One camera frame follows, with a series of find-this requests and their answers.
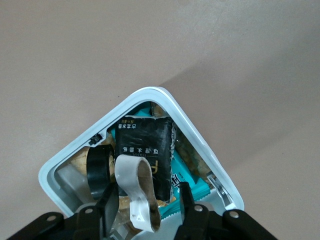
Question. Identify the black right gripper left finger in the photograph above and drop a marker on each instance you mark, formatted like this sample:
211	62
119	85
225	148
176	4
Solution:
107	207

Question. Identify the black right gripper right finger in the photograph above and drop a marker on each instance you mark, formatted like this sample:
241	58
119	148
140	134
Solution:
190	215

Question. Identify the white paper strip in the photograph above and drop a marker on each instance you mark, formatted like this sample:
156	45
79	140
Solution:
130	165

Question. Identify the white desktop trash bin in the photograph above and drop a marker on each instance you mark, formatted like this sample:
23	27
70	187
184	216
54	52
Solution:
192	136

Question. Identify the black tape roll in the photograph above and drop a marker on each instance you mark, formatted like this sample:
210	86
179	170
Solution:
96	172

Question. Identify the teal snack wrapper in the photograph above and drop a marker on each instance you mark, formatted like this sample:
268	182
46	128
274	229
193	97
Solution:
185	175

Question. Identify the brown table cover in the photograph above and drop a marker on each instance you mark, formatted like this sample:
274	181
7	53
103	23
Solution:
75	50

